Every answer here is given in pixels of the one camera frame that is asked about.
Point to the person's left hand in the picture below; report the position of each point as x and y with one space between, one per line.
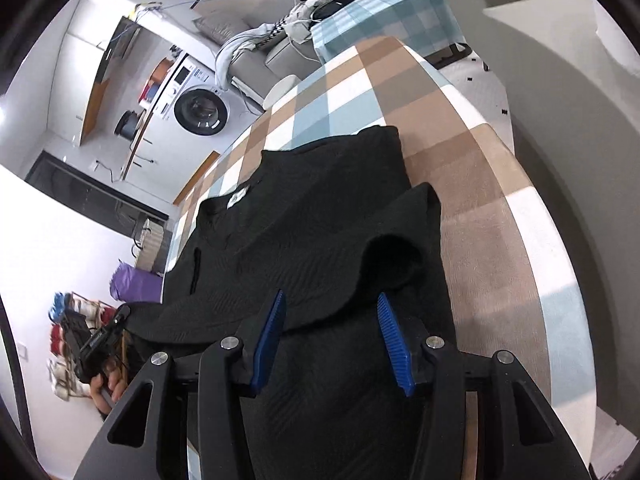
109 389

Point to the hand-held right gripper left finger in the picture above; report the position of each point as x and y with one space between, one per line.
270 340

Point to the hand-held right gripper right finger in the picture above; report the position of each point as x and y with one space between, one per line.
395 345

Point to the brown blue checked tablecloth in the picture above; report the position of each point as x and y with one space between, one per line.
475 160

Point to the round white stool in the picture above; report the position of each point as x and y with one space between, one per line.
281 91

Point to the grey cushion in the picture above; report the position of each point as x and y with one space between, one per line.
220 30

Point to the light blue blanket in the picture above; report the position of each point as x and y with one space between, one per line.
240 47

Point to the white washing machine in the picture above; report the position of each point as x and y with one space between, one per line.
200 107

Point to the purple bag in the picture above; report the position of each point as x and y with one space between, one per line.
135 285

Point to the grey clothes pile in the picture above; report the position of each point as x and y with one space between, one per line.
304 20

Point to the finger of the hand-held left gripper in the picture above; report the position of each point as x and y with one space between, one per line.
119 317

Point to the grey sofa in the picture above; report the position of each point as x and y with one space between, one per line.
280 57

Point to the blue checked small table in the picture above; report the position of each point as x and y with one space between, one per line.
385 15

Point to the houndstooth pillow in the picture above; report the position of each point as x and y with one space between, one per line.
275 32

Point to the red box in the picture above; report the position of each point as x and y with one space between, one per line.
146 94

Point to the white wall cabinet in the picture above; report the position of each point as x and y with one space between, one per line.
87 75

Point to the range hood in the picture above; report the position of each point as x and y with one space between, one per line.
120 47

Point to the black knit sweater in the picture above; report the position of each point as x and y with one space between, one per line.
310 220

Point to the white base cabinet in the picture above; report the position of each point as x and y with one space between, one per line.
165 160

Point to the woven laundry basket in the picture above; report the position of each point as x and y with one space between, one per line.
150 247

